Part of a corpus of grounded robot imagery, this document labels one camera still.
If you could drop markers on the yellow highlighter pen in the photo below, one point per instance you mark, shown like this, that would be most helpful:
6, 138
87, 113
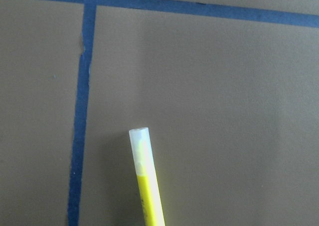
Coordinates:
146, 176

